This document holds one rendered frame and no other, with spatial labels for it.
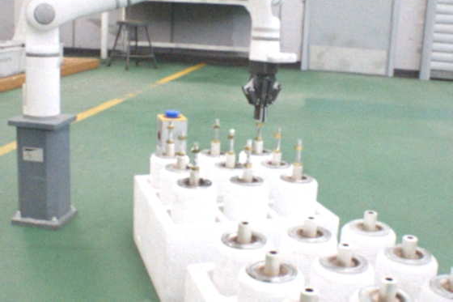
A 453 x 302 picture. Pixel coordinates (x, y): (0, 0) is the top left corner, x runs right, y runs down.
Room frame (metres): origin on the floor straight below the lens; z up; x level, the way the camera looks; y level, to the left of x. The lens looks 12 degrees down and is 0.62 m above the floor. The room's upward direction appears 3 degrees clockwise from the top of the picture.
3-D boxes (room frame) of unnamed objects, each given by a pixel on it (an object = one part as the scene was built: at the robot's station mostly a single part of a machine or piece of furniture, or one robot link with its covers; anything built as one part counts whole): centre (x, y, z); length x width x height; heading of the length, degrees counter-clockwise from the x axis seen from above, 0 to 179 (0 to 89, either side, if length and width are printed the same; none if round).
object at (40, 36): (1.54, 0.51, 0.54); 0.09 x 0.09 x 0.17; 22
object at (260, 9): (1.46, -0.08, 0.62); 0.09 x 0.07 x 0.15; 137
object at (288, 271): (0.76, -0.08, 0.25); 0.08 x 0.08 x 0.01
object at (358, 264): (0.80, -0.19, 0.25); 0.08 x 0.08 x 0.01
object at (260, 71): (1.47, -0.09, 0.45); 0.08 x 0.08 x 0.09
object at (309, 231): (0.91, -0.15, 0.26); 0.02 x 0.02 x 0.03
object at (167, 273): (1.32, -0.01, 0.09); 0.39 x 0.39 x 0.18; 19
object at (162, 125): (1.57, 0.15, 0.16); 0.07 x 0.07 x 0.31; 19
